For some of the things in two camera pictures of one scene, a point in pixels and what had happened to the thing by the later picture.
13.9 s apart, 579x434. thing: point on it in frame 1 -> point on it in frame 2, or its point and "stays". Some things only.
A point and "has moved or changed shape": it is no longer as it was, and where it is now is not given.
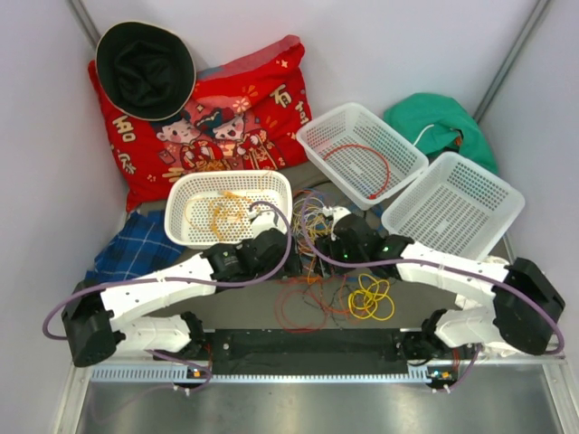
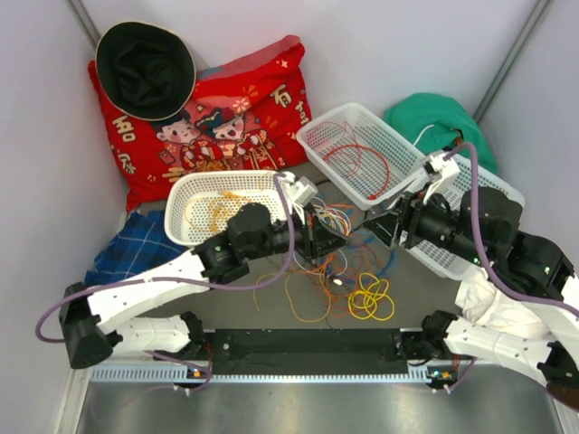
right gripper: [329, 243] -> [415, 212]
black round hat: [145, 70] stays
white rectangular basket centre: [363, 158] stays
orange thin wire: [313, 280] has moved or changed shape
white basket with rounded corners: [207, 208] stays
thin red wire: [282, 321] -> [345, 162]
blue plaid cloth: [141, 244] stays
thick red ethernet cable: [385, 186] stays
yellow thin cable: [372, 300] stays
